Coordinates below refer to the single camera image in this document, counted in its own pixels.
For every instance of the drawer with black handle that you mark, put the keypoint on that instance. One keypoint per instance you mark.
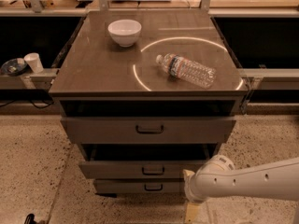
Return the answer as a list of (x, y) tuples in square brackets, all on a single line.
[(159, 130), (144, 161), (126, 186)]

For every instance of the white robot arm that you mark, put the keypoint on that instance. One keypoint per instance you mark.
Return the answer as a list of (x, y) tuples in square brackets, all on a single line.
[(218, 193)]

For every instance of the grey drawer cabinet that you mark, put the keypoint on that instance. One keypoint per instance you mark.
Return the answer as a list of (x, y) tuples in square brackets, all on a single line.
[(99, 78)]

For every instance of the clear plastic water bottle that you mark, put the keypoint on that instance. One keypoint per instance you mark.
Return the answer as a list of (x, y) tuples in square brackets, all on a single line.
[(182, 68)]

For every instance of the white ceramic bowl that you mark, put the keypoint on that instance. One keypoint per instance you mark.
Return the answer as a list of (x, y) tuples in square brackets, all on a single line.
[(125, 32)]

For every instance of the white paper cup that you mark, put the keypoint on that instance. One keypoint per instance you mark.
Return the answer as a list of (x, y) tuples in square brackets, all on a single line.
[(33, 60)]

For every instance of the dark round dish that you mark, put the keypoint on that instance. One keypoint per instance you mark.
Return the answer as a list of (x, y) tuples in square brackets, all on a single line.
[(14, 67)]

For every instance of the black object at floor edge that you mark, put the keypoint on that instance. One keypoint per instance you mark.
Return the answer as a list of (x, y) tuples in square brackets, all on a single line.
[(30, 219)]

